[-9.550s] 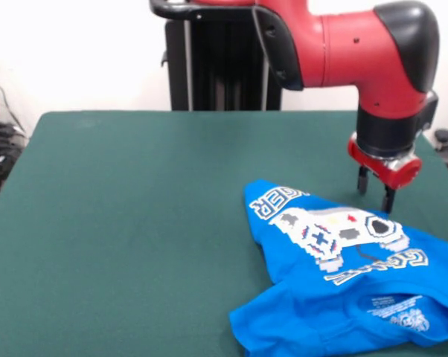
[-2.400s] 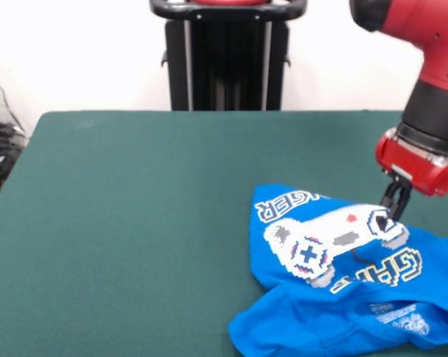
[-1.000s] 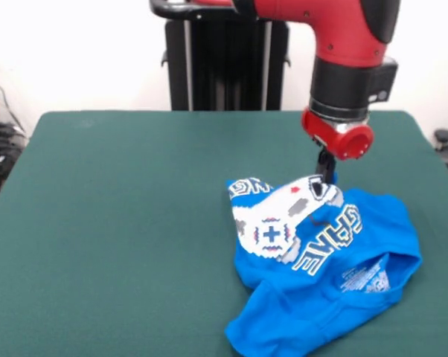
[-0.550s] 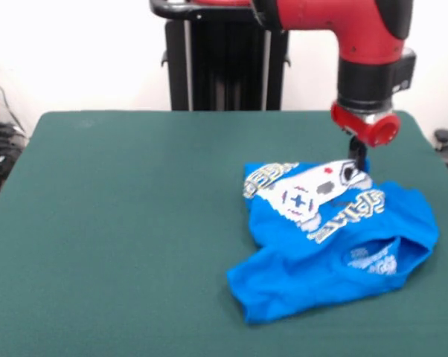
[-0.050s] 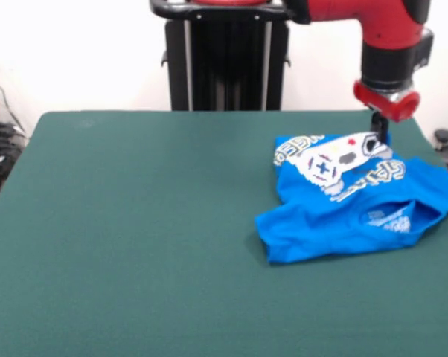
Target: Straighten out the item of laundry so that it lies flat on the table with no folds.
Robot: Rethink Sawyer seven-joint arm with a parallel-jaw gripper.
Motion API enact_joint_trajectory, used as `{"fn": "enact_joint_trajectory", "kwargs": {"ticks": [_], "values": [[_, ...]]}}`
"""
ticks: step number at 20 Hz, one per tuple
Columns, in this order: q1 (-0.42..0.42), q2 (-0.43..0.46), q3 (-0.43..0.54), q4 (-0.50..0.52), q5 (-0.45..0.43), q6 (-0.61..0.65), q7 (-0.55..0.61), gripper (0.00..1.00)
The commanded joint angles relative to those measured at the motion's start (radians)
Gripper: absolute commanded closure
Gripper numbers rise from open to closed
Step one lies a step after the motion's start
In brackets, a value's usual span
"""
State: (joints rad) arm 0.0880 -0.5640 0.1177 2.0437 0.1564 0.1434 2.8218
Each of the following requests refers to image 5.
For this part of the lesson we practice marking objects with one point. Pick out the blue printed T-shirt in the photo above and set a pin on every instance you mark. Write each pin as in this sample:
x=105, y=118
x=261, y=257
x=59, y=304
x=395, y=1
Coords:
x=339, y=223

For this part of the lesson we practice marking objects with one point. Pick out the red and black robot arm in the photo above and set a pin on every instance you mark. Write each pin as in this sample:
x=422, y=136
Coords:
x=387, y=41

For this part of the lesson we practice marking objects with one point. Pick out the dark green table cloth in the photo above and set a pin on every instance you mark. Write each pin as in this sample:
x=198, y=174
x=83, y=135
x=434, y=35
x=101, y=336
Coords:
x=134, y=241

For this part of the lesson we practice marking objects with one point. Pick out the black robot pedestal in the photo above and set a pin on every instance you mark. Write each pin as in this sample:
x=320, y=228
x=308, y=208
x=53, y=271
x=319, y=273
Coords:
x=227, y=67

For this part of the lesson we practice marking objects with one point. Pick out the black office chair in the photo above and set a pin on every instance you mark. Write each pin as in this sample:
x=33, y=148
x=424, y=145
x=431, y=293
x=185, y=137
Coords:
x=444, y=135

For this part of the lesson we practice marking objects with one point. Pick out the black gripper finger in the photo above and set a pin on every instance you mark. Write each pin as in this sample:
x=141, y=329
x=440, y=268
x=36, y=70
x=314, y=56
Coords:
x=374, y=121
x=383, y=132

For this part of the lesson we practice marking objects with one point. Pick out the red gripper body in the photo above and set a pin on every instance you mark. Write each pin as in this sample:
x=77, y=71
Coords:
x=387, y=102

